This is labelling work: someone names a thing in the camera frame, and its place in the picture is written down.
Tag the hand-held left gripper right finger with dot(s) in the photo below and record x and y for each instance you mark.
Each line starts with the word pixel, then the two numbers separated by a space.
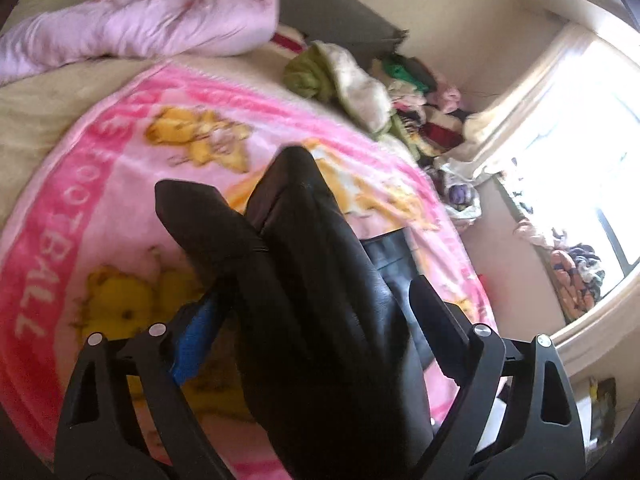
pixel 430 305

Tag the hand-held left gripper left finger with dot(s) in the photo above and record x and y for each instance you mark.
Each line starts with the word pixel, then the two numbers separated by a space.
pixel 197 330

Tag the black leather jacket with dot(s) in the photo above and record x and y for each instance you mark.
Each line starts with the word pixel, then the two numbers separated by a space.
pixel 320 310

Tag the clothes on window sill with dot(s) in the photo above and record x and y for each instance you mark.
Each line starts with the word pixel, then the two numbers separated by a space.
pixel 575 270

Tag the pile of mixed clothes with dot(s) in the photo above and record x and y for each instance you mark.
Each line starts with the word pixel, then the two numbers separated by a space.
pixel 430 110

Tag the purple and white bag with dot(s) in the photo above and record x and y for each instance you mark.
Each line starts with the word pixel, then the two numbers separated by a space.
pixel 462 197

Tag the pink printed blanket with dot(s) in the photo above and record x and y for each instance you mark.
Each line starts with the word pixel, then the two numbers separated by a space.
pixel 150 200

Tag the window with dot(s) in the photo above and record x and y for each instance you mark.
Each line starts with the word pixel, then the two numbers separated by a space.
pixel 580 160

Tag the white fleece cloth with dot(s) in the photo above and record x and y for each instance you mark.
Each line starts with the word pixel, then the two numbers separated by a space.
pixel 362 92

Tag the cream curtain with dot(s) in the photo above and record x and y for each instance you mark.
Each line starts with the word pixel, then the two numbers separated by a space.
pixel 530 100

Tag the green cloth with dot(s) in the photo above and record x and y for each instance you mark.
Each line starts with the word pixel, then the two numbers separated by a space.
pixel 307 72

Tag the grey headboard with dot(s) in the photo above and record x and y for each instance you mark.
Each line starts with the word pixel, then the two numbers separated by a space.
pixel 340 5

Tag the lilac puffer jacket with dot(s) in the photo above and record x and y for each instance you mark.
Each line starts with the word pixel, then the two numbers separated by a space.
pixel 150 20

